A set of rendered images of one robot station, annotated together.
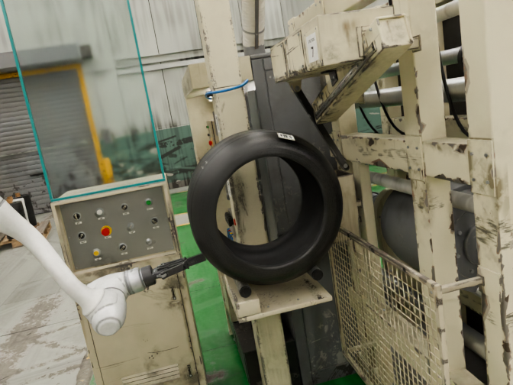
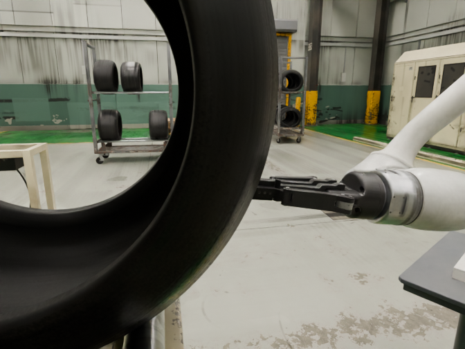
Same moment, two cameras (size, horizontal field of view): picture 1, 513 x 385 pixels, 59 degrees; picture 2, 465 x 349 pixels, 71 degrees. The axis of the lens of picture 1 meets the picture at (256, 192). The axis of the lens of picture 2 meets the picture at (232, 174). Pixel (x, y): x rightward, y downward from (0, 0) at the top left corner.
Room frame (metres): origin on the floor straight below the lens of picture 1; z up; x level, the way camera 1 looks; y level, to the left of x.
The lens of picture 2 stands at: (2.09, 0.22, 1.17)
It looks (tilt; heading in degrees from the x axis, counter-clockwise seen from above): 14 degrees down; 178
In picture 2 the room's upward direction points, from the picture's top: straight up
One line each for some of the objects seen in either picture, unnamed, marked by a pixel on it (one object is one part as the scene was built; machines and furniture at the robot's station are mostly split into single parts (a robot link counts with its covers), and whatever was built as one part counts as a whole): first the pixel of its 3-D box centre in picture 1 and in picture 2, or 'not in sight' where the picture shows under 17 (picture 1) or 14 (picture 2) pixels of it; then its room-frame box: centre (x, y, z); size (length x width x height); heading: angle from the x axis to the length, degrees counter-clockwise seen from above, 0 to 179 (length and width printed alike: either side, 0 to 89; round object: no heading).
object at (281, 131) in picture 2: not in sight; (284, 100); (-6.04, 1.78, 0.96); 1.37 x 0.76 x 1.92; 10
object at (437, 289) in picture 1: (377, 329); not in sight; (1.59, -0.37, 0.65); 0.90 x 0.02 x 0.70; 10
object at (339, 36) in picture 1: (323, 51); not in sight; (1.69, -0.32, 1.71); 0.61 x 0.25 x 0.15; 10
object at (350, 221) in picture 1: (333, 205); not in sight; (2.04, -0.35, 1.05); 0.20 x 0.15 x 0.30; 10
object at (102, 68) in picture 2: not in sight; (133, 104); (-3.68, -1.27, 0.96); 1.33 x 0.64 x 1.92; 98
